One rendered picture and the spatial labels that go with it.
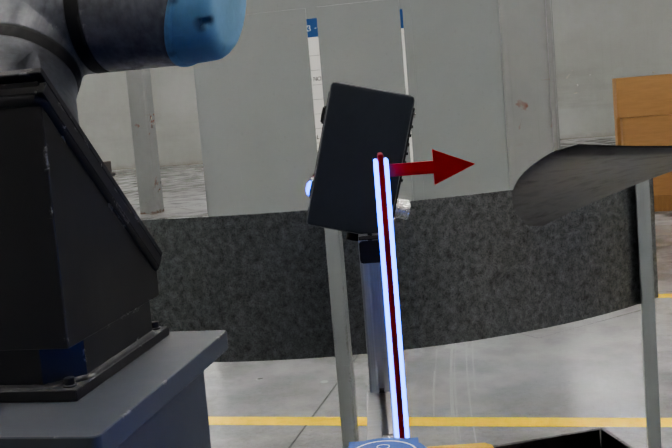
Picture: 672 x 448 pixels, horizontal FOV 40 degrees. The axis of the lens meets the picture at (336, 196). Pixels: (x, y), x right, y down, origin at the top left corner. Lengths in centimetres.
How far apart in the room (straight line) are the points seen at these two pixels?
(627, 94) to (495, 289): 630
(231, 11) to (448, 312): 173
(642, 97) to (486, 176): 245
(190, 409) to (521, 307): 180
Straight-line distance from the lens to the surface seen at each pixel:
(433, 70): 676
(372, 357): 118
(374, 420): 110
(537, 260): 264
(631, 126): 879
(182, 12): 87
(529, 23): 500
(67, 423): 76
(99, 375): 85
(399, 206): 124
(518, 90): 499
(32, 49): 89
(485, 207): 254
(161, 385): 83
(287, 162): 701
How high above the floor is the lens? 123
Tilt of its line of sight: 6 degrees down
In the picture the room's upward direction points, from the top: 5 degrees counter-clockwise
